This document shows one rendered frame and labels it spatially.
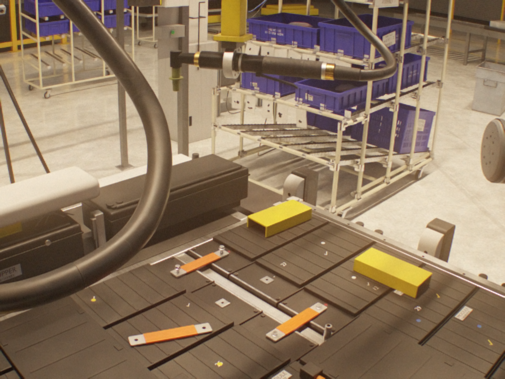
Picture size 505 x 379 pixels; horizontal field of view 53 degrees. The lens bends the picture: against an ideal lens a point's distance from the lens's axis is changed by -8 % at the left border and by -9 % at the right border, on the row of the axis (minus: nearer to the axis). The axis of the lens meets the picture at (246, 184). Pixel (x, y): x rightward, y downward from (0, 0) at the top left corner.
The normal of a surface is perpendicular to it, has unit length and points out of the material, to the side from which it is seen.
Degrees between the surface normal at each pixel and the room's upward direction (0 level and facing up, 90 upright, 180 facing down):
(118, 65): 72
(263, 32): 95
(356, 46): 95
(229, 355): 0
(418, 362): 0
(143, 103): 59
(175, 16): 90
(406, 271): 0
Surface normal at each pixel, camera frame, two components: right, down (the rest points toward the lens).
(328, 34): -0.69, 0.34
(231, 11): -0.29, 0.37
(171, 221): 0.70, 0.30
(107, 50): -0.11, 0.13
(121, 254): 0.68, 0.01
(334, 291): 0.03, -0.92
